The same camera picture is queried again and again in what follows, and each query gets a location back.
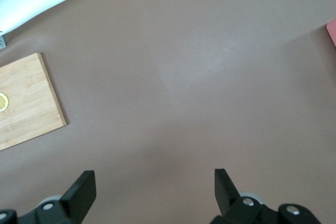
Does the lemon slice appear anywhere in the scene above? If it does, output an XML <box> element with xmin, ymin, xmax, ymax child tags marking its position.
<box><xmin>0</xmin><ymin>92</ymin><xmax>9</xmax><ymax>112</ymax></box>

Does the brown table cover mat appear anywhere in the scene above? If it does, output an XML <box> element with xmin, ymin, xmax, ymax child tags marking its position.
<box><xmin>0</xmin><ymin>0</ymin><xmax>336</xmax><ymax>224</ymax></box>

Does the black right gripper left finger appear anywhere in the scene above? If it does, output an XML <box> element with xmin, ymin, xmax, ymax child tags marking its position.
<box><xmin>0</xmin><ymin>170</ymin><xmax>97</xmax><ymax>224</ymax></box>

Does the bamboo cutting board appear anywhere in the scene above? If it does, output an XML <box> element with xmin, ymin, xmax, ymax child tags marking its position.
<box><xmin>0</xmin><ymin>52</ymin><xmax>67</xmax><ymax>151</ymax></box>

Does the pink plastic bin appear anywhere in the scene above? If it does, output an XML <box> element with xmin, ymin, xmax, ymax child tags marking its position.
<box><xmin>325</xmin><ymin>18</ymin><xmax>336</xmax><ymax>49</ymax></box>

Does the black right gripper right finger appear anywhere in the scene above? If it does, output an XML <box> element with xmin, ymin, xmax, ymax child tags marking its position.
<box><xmin>209</xmin><ymin>168</ymin><xmax>322</xmax><ymax>224</ymax></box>

